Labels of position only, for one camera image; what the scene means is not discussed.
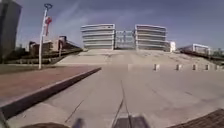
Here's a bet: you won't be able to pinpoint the wide concrete stairway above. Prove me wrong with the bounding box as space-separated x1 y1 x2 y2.
55 49 218 66

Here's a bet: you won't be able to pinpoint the white twin-wing building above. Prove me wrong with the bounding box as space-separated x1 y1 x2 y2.
80 23 168 52

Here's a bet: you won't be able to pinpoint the low brown buildings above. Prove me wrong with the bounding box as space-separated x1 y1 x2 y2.
28 35 83 58

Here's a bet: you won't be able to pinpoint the grey concrete slab pavement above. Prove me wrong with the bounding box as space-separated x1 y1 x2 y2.
6 63 224 128

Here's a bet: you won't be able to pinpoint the robot's own part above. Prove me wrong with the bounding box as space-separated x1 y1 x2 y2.
133 115 148 128
71 117 85 128

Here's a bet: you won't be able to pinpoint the dark stone kerb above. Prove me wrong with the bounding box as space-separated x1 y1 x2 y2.
0 66 103 120

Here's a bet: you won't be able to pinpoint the white pole with red flag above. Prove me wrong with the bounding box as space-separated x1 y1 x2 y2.
37 3 54 70

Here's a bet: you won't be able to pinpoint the red brick paving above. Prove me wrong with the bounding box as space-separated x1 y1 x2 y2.
0 64 101 105

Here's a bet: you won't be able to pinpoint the brown brick patch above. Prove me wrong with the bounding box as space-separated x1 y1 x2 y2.
166 108 224 128

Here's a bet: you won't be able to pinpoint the tall dark building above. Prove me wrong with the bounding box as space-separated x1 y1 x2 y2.
0 0 23 60

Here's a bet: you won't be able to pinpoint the white frame structure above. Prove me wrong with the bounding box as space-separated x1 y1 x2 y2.
179 43 212 56

